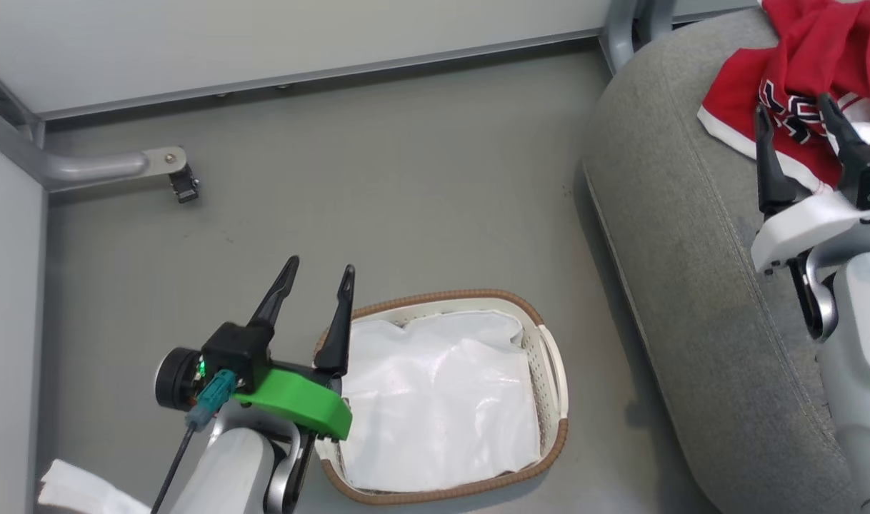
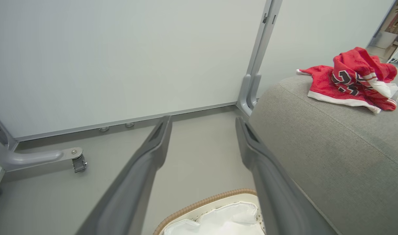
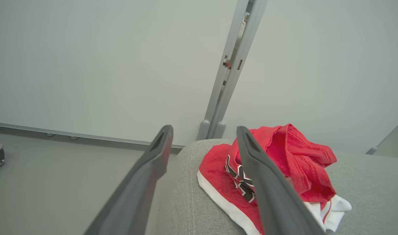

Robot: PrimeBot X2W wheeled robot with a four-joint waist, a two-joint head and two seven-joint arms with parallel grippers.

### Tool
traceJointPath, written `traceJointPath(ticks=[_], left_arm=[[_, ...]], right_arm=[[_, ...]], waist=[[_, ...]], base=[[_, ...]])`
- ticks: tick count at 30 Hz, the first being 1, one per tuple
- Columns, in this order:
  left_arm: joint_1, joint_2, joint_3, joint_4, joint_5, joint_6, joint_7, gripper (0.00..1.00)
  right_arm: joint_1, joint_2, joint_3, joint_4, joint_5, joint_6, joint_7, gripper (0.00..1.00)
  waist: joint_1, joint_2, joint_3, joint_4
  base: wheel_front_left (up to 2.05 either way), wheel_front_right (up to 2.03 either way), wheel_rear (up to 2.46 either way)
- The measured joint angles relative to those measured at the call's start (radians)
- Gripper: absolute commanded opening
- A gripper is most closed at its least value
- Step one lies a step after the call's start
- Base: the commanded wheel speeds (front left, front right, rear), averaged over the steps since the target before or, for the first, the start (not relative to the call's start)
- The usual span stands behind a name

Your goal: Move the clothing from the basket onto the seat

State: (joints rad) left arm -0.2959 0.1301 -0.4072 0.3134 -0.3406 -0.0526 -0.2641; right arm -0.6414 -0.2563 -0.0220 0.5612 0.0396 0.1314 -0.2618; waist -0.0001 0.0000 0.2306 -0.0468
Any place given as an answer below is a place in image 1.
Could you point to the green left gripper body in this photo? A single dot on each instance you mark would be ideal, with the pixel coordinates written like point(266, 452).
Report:
point(299, 400)

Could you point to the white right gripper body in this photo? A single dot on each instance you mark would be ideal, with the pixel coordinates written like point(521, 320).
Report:
point(806, 225)

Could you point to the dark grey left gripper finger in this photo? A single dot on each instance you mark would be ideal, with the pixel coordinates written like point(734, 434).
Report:
point(337, 328)
point(278, 296)

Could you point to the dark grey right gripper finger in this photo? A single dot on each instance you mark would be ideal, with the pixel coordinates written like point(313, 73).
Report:
point(769, 175)
point(841, 132)

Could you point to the red jersey garment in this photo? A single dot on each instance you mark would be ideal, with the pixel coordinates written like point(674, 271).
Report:
point(813, 43)

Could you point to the light grey fabric sofa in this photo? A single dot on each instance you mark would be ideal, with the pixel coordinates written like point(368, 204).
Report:
point(692, 250)

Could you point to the white basket liner cloth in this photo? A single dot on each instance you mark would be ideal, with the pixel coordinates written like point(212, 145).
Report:
point(435, 400)

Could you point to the black cylindrical wrist motor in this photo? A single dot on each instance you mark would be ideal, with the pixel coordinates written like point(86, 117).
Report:
point(174, 378)

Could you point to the small black clip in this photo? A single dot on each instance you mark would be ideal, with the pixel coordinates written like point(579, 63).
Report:
point(185, 184)

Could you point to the white laundry basket brown rim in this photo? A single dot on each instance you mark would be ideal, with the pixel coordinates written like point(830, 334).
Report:
point(551, 371)

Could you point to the grey baseboard strip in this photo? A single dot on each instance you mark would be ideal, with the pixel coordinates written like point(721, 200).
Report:
point(335, 71)

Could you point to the white crumpled cloth piece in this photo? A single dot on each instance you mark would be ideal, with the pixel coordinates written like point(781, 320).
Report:
point(78, 492)

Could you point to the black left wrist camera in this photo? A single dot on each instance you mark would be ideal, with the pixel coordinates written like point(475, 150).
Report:
point(235, 350)

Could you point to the grey metal frame post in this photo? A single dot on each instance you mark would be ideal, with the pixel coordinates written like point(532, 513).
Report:
point(621, 28)

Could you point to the grey metal frame tube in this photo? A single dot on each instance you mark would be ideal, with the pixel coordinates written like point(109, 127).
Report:
point(85, 166)

